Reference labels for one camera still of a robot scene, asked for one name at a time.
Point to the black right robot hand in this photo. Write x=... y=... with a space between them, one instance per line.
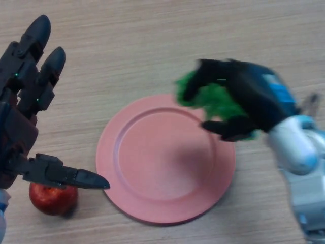
x=259 y=96

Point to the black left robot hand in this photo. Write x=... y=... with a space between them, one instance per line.
x=20 y=127

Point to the green grape bunch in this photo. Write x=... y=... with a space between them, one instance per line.
x=218 y=101

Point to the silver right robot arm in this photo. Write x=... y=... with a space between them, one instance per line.
x=299 y=152

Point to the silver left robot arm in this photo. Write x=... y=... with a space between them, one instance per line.
x=2 y=216

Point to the pink round plate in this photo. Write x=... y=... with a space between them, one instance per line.
x=162 y=165

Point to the red apple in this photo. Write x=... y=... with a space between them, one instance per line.
x=53 y=200

